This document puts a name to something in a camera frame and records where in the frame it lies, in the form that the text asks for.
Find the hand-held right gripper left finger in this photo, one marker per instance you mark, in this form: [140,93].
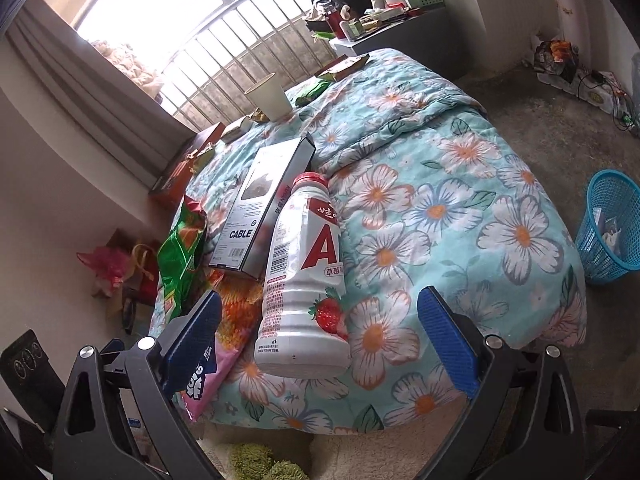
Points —
[195,340]

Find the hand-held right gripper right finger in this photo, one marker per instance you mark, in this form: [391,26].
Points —
[447,340]

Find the pink orange snack packet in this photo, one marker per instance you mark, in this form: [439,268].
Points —
[220,375]

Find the green snack bag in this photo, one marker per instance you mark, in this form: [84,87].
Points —
[180,260]

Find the white milk bottle red label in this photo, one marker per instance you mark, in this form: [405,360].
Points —
[300,310]

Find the blue plastic waste basket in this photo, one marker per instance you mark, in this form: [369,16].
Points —
[600,255]

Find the grey slipper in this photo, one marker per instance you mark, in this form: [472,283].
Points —
[131,315]

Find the cream fuzzy cloth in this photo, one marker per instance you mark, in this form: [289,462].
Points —
[380,455]

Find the orange wooden chest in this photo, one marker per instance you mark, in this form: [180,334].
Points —
[175,180]

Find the black flat panel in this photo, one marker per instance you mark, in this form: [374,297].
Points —
[25,375]

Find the yellow green snack packet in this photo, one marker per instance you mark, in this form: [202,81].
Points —
[201,150]

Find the cream snack packet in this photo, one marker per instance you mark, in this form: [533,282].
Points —
[235,129]

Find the white paper cup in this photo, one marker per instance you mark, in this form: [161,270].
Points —
[267,97]

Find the white padded jacket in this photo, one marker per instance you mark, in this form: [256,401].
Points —
[135,70]

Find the white foam board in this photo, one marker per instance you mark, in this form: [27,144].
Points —
[565,85]

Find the brown flat box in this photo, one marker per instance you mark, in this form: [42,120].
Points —
[345,66]

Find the grey cabinet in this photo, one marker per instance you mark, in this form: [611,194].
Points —
[415,40]

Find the dark snack bag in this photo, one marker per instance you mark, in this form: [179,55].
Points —
[555,57]

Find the small green white box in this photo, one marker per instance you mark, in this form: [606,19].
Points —
[356,29]

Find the small white bottle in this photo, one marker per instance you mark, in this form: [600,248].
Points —
[346,30]

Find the green flat packet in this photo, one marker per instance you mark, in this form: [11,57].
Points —
[322,37]

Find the pile of flat boxes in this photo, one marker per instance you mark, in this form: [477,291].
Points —
[387,15]

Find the red thermos flask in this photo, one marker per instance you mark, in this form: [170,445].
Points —
[335,22]

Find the black metal frame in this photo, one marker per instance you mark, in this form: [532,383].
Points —
[615,417]

